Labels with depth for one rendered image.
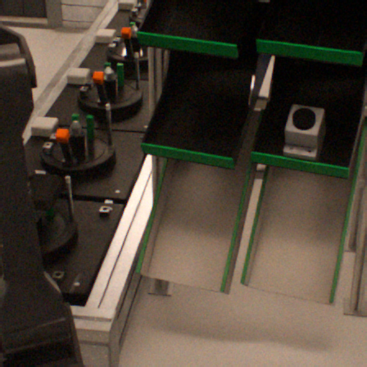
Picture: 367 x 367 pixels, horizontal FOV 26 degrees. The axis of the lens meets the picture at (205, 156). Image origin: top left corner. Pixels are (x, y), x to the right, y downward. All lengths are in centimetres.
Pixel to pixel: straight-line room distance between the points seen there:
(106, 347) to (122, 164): 44
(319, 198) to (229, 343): 27
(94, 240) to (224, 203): 24
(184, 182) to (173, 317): 24
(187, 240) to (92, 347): 20
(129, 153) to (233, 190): 39
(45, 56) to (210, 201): 115
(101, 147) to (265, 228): 45
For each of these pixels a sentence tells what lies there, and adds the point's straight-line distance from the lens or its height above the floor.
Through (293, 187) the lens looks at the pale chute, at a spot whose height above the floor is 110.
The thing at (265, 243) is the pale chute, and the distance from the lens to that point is 117.
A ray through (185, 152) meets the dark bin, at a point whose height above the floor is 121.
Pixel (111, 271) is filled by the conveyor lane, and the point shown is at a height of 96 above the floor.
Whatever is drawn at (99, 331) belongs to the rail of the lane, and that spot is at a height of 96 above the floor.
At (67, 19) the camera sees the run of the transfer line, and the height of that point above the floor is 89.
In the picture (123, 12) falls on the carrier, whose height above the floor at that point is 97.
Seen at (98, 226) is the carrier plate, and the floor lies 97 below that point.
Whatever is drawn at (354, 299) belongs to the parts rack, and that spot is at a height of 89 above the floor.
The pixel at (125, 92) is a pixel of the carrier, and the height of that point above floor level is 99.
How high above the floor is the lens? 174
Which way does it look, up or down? 31 degrees down
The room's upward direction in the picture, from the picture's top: 1 degrees clockwise
